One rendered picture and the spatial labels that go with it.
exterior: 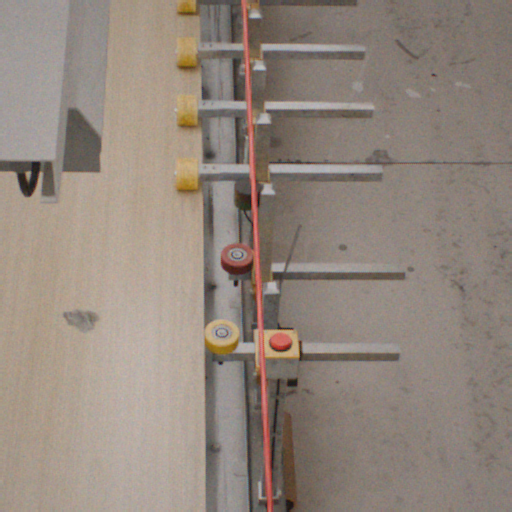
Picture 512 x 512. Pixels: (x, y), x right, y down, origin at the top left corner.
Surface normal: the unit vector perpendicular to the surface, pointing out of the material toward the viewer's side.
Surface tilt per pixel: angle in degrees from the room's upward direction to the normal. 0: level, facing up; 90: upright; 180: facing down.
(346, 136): 0
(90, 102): 61
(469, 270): 0
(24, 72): 0
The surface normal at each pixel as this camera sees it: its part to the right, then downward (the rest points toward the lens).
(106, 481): 0.04, -0.69
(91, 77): 0.89, -0.34
